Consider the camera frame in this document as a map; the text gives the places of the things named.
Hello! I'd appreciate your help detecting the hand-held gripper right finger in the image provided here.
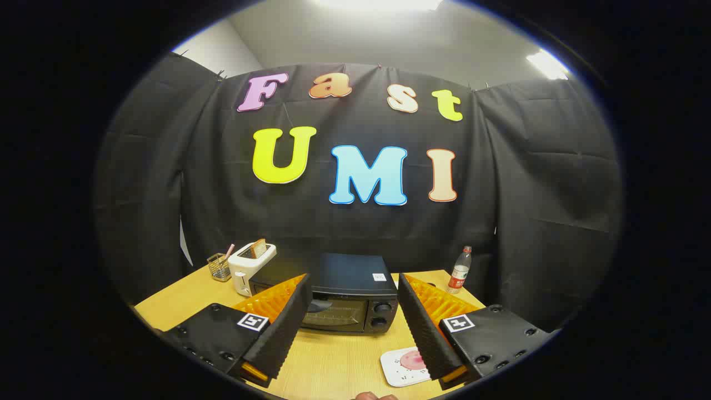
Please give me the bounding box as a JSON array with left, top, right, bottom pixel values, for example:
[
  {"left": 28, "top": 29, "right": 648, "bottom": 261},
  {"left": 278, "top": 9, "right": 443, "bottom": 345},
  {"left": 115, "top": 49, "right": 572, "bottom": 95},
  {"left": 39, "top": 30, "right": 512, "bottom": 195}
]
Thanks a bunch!
[{"left": 397, "top": 272, "right": 556, "bottom": 391}]

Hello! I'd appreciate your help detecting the white square plate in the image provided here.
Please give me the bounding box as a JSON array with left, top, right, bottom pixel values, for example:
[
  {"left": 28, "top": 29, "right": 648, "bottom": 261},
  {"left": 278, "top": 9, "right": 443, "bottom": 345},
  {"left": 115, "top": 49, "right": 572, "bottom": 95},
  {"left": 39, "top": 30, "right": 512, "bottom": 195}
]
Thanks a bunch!
[{"left": 380, "top": 347, "right": 433, "bottom": 388}]

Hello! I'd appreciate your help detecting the black toaster oven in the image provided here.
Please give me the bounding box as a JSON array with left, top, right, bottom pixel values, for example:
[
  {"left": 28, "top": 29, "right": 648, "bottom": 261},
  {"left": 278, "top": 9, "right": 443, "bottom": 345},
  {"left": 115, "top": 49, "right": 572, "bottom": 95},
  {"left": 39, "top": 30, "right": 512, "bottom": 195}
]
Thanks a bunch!
[{"left": 248, "top": 253, "right": 399, "bottom": 335}]

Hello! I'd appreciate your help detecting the clear plastic water bottle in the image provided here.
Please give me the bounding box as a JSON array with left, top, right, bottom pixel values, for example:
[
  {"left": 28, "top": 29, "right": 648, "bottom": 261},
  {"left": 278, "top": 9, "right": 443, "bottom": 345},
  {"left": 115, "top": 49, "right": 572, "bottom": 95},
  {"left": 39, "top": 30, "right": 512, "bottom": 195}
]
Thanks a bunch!
[{"left": 446, "top": 246, "right": 473, "bottom": 294}]

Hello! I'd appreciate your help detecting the wide ceiling light panel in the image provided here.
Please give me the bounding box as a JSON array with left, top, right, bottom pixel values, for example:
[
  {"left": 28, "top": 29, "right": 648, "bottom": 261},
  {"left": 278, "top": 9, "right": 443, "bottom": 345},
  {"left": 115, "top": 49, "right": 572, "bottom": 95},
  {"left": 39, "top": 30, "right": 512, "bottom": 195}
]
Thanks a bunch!
[{"left": 314, "top": 0, "right": 445, "bottom": 12}]

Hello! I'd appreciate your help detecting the wire mesh holder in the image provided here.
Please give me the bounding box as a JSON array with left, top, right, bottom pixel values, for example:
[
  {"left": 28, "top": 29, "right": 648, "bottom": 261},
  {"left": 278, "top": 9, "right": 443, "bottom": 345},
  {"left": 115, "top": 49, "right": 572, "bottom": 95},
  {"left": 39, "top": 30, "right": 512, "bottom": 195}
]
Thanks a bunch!
[{"left": 207, "top": 253, "right": 232, "bottom": 282}]

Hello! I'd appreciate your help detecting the white pop-up toaster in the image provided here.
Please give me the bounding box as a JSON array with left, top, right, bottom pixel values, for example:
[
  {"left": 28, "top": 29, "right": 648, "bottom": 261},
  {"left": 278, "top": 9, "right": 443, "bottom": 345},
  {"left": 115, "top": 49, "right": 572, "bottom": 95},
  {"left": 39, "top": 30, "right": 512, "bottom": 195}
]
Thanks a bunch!
[{"left": 228, "top": 242, "right": 277, "bottom": 297}]

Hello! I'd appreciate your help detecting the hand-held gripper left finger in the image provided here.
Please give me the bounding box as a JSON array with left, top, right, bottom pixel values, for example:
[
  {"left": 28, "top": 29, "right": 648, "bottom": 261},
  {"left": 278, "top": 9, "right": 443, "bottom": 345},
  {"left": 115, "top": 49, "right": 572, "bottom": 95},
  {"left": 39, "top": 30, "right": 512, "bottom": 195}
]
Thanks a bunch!
[{"left": 161, "top": 272, "right": 313, "bottom": 388}]

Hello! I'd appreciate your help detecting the small ceiling light panel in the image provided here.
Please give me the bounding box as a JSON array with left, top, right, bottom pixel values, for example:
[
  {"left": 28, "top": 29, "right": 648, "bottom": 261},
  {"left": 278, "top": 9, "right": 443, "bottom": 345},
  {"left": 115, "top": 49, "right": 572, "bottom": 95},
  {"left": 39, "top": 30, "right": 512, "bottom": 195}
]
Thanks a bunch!
[{"left": 526, "top": 49, "right": 571, "bottom": 81}]

